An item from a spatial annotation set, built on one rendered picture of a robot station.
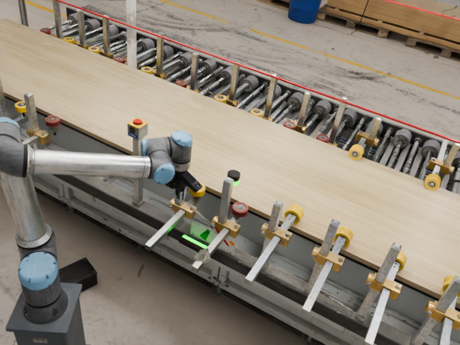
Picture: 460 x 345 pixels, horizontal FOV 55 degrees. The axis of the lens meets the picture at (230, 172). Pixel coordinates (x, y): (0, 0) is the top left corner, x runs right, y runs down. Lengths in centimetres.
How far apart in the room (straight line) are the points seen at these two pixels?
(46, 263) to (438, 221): 190
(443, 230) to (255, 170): 100
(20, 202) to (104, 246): 137
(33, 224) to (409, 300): 172
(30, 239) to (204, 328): 123
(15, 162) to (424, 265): 177
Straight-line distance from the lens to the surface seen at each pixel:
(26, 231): 205
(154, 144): 186
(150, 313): 288
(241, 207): 221
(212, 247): 206
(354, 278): 234
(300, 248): 234
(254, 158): 255
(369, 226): 233
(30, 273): 201
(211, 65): 368
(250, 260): 226
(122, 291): 298
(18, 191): 190
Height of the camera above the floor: 239
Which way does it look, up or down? 38 degrees down
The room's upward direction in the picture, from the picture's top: 9 degrees clockwise
